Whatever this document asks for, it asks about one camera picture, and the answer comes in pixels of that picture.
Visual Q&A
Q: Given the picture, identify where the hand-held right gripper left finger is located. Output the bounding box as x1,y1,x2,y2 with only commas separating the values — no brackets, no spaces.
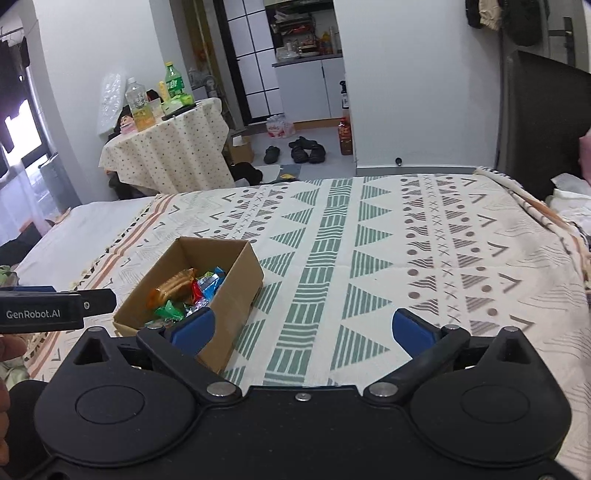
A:
69,307,243,402

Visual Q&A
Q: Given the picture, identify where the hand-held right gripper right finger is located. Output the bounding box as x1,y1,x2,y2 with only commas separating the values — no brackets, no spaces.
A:
364,308,540,402

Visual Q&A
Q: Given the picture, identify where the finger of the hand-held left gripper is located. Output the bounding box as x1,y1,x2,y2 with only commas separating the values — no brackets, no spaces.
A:
82,288,117,318

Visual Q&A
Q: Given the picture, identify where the bright green snack packet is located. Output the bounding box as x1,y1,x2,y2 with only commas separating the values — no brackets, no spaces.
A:
154,300,186,322

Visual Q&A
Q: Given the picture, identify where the orange bread packet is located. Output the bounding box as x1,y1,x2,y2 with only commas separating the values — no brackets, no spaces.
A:
146,268,198,309

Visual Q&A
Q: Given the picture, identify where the blue snack packet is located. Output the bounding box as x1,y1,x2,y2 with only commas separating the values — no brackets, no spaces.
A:
198,267,227,301

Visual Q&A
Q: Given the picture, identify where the person's left hand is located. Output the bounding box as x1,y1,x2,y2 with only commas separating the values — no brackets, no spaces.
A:
0,335,28,465

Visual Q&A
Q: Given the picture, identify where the white bed sheet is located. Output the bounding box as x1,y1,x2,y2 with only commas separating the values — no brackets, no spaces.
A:
13,198,158,290

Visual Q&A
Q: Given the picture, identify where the patterned blanket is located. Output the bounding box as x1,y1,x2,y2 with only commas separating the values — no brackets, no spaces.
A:
21,166,591,480

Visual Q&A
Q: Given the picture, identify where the grey appliance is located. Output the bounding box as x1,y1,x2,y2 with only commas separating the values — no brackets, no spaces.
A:
39,154,71,219

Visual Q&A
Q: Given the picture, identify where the round table with dotted cloth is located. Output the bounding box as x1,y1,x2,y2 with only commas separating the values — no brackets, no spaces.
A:
99,96,234,195

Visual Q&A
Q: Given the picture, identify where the small cardboard box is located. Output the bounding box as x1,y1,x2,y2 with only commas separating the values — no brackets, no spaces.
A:
228,133,255,165

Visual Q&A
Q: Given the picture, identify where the black clothing pile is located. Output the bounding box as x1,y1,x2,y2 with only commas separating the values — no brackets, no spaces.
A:
108,104,136,140

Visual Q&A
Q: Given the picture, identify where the clear bottle with yellow liquid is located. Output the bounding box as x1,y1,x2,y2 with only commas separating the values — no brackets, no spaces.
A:
125,77,156,132

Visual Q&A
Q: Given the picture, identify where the white bubble wrap sheet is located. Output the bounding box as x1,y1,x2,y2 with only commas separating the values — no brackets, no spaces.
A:
97,71,127,136

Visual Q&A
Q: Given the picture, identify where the red bottle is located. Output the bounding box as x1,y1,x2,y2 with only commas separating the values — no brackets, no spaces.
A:
337,117,354,157

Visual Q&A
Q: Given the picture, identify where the white clothes pile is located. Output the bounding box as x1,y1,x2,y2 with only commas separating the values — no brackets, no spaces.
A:
547,172,591,223

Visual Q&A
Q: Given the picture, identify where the pink bottle pack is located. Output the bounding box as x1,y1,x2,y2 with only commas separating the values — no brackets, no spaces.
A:
266,114,296,140

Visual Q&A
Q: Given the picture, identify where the green plastic bottle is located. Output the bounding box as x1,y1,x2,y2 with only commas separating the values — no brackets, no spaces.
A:
164,62,184,99

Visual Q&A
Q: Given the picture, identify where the black chair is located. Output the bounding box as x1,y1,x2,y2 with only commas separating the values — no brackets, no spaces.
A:
496,49,591,200

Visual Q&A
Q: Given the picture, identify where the pink pillow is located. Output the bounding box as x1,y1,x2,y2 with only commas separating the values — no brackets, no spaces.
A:
579,128,591,182

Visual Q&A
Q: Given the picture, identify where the white kitchen cabinet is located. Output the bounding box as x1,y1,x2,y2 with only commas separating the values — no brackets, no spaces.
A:
272,54,347,122

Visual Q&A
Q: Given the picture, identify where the black grid sliding door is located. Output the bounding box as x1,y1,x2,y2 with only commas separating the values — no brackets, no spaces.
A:
214,0,283,126

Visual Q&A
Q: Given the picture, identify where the kitchen shelf rack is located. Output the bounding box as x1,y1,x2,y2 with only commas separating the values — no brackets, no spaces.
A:
265,0,343,59

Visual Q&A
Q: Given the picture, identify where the hanging beige black garment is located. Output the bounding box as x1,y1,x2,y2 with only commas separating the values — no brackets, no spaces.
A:
465,0,502,31

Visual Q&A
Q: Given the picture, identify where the hanging dark garment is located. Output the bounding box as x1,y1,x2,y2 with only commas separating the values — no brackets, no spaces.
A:
501,0,544,47

